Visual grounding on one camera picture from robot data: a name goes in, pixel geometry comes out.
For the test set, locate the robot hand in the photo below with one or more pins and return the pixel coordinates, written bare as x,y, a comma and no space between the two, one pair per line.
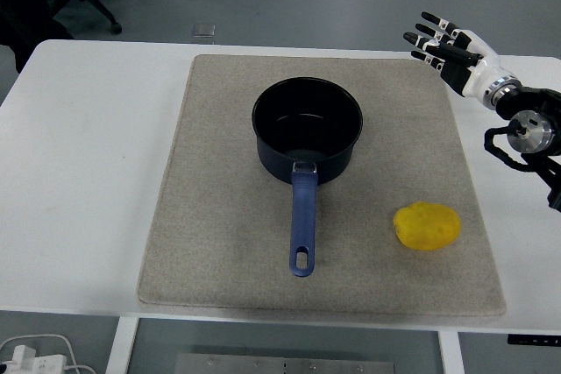
475,72

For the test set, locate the yellow potato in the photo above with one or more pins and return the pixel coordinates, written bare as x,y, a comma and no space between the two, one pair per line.
427,231

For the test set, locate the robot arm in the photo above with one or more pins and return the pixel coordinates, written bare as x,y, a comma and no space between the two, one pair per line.
526,107

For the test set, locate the silver floor socket plate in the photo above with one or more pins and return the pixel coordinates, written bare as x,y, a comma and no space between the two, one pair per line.
204,30

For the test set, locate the black table control panel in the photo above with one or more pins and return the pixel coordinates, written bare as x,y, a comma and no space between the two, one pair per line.
534,340

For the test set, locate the white table leg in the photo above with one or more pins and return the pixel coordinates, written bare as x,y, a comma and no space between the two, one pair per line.
120,347
451,354

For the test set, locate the beige table mat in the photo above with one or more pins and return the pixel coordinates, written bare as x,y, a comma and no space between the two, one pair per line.
219,216

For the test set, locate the grey metal plate with screws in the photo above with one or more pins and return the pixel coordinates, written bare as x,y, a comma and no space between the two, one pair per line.
285,365

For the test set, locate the person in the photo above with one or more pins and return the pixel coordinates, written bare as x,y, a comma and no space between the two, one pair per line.
22,6

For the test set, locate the white power strip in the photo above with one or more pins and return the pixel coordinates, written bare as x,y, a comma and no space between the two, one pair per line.
46,365

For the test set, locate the white plug adapter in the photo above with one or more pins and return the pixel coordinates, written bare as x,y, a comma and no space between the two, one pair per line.
23,354

